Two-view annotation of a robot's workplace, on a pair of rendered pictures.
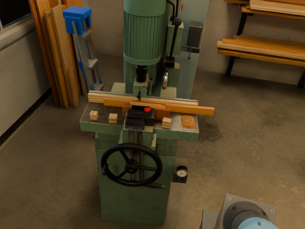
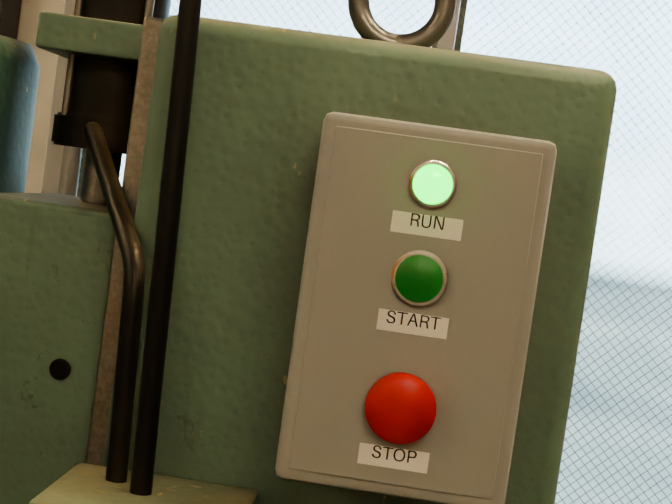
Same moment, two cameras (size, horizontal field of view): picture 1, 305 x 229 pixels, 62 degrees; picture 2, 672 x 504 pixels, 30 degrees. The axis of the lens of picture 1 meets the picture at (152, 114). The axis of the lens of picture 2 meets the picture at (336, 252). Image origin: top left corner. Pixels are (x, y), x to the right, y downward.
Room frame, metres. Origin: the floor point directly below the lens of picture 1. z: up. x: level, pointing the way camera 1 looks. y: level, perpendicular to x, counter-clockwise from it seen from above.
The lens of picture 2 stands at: (1.43, -0.63, 1.45)
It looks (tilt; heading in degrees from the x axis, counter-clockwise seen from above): 3 degrees down; 93
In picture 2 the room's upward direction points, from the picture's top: 8 degrees clockwise
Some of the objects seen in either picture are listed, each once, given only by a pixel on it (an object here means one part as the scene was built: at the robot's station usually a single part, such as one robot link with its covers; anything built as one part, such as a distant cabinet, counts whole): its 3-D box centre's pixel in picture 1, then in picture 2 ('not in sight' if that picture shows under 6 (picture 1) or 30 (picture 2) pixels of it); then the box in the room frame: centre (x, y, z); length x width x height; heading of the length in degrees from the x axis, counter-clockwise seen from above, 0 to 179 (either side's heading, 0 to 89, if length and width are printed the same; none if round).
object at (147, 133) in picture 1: (138, 128); not in sight; (0.93, 0.06, 0.92); 0.15 x 0.13 x 0.09; 89
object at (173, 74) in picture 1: (170, 74); not in sight; (1.31, -0.09, 1.02); 0.09 x 0.07 x 0.12; 89
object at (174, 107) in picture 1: (158, 106); not in sight; (1.12, -0.03, 0.92); 0.60 x 0.02 x 0.04; 89
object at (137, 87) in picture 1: (141, 86); not in sight; (1.14, 0.07, 1.03); 0.14 x 0.07 x 0.09; 179
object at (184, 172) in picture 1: (181, 171); not in sight; (0.91, -0.19, 0.65); 0.06 x 0.04 x 0.08; 89
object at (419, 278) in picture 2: not in sight; (419, 278); (1.44, -0.10, 1.42); 0.02 x 0.01 x 0.02; 179
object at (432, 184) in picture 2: not in sight; (432, 184); (1.44, -0.10, 1.46); 0.02 x 0.01 x 0.02; 179
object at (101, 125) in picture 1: (140, 124); not in sight; (1.02, 0.06, 0.87); 0.61 x 0.30 x 0.06; 89
